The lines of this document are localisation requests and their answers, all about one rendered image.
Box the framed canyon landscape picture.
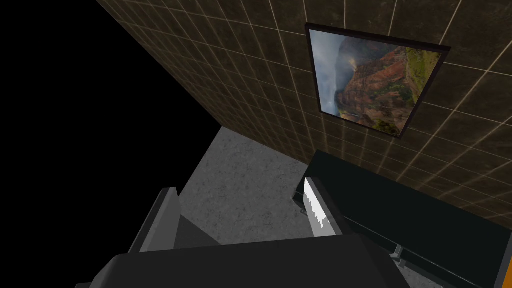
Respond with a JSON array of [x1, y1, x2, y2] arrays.
[[304, 22, 452, 140]]

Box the black cabinet with metal legs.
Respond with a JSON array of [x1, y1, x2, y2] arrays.
[[291, 149, 512, 288]]

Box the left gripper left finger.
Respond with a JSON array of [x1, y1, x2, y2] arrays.
[[127, 186, 182, 254]]

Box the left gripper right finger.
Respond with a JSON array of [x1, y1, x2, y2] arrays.
[[303, 176, 354, 239]]

